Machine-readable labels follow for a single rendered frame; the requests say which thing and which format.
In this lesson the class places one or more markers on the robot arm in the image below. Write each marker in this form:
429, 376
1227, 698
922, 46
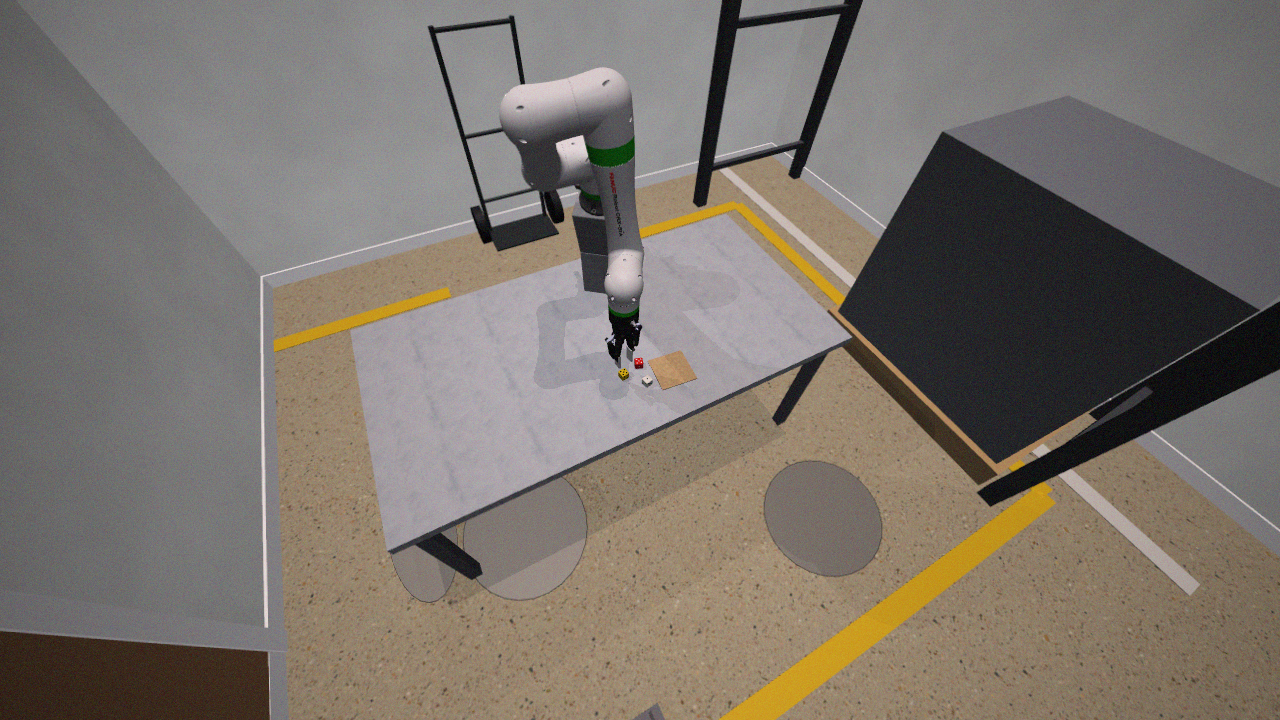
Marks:
596, 105

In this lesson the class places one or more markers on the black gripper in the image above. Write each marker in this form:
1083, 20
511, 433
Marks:
620, 335

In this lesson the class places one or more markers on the tan mat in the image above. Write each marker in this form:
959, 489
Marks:
672, 369

